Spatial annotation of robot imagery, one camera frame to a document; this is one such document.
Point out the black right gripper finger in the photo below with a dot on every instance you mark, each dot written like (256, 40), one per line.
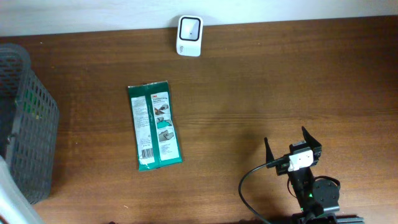
(269, 155)
(312, 142)

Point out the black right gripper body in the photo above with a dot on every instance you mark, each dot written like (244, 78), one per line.
(282, 169)

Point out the green glove package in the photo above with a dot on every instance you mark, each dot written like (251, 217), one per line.
(156, 137)

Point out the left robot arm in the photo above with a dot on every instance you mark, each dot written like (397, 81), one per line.
(14, 206)

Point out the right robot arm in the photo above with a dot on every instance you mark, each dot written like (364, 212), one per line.
(317, 196)

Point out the white barcode scanner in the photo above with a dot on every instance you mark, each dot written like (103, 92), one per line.
(189, 36)

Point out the grey plastic mesh basket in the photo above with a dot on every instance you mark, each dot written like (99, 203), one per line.
(29, 123)

